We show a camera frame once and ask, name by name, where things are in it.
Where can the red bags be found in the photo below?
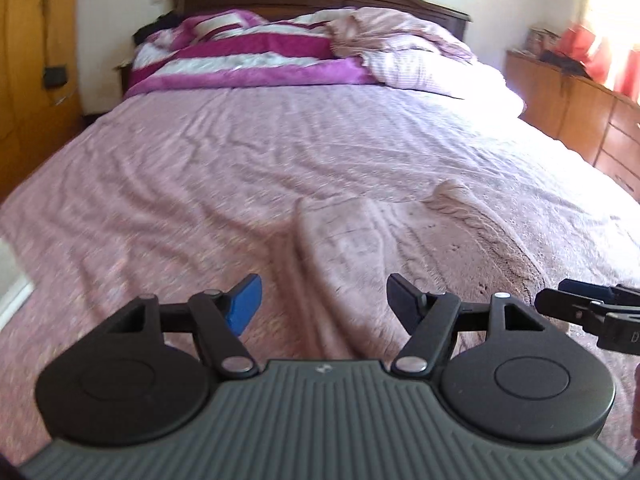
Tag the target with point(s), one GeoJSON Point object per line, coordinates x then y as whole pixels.
{"type": "Point", "coordinates": [582, 47]}

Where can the pale pink quilt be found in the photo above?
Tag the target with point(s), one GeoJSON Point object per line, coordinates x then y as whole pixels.
{"type": "Point", "coordinates": [425, 55]}

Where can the wooden wardrobe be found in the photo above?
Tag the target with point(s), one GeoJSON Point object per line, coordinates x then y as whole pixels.
{"type": "Point", "coordinates": [30, 60]}

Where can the pink knit garment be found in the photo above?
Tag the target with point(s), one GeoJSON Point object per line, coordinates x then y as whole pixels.
{"type": "Point", "coordinates": [360, 260]}

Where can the magenta white striped blanket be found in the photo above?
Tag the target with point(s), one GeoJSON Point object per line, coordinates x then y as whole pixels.
{"type": "Point", "coordinates": [240, 55]}

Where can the black item on dresser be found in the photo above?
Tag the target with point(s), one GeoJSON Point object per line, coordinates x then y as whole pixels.
{"type": "Point", "coordinates": [565, 62]}

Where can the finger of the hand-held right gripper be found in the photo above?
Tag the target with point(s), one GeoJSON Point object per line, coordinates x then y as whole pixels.
{"type": "Point", "coordinates": [565, 307]}
{"type": "Point", "coordinates": [585, 289]}

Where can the wooden dresser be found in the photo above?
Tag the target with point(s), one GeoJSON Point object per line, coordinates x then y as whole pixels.
{"type": "Point", "coordinates": [565, 100]}

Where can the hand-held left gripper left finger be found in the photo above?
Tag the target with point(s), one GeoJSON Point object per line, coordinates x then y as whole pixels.
{"type": "Point", "coordinates": [245, 305]}

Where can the white cloth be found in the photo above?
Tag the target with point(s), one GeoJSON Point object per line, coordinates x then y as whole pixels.
{"type": "Point", "coordinates": [10, 285]}

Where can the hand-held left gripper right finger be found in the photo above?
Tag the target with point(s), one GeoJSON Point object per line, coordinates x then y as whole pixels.
{"type": "Point", "coordinates": [402, 300]}

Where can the dark clothes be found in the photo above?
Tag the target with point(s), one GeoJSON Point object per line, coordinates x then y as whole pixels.
{"type": "Point", "coordinates": [160, 25]}

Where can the bed with pink sheet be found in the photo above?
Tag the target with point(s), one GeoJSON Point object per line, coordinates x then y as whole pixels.
{"type": "Point", "coordinates": [225, 160]}

